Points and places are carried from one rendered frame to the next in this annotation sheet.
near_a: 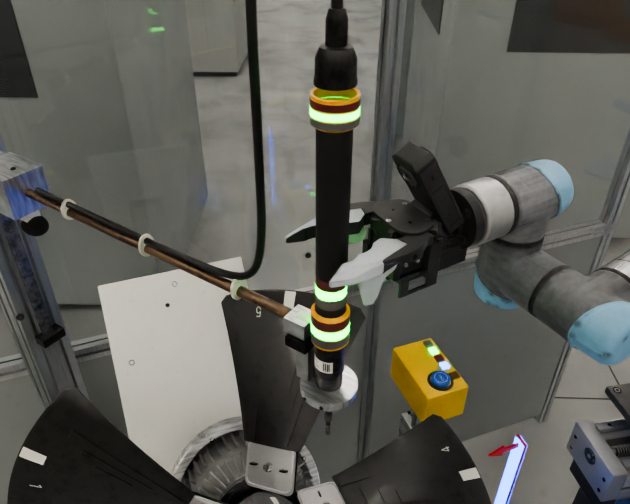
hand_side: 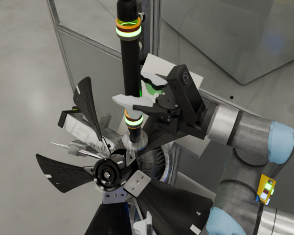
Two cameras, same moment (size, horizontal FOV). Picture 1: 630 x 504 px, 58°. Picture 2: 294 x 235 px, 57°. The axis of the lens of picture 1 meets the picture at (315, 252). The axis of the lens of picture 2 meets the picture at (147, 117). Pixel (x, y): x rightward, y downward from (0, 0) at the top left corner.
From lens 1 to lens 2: 0.48 m
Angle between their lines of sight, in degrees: 43
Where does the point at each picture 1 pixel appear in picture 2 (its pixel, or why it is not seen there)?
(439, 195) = (179, 98)
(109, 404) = not seen: hidden behind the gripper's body
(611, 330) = (213, 224)
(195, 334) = not seen: hidden behind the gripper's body
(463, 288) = not seen: outside the picture
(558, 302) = (220, 194)
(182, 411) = (144, 116)
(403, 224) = (164, 99)
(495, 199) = (221, 123)
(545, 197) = (257, 145)
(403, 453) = (182, 197)
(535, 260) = (239, 170)
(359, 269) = (122, 100)
